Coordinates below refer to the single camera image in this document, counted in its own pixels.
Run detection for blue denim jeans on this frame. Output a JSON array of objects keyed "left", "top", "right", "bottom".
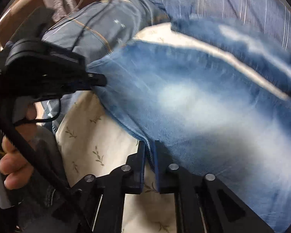
[{"left": 87, "top": 18, "right": 291, "bottom": 232}]

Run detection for person left hand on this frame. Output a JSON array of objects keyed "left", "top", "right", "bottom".
[{"left": 0, "top": 104, "right": 37, "bottom": 190}]

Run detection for cream leaf-print blanket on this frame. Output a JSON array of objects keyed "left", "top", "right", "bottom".
[{"left": 54, "top": 22, "right": 291, "bottom": 233}]

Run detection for black cable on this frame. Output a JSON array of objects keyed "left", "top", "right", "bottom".
[{"left": 45, "top": 0, "right": 117, "bottom": 52}]

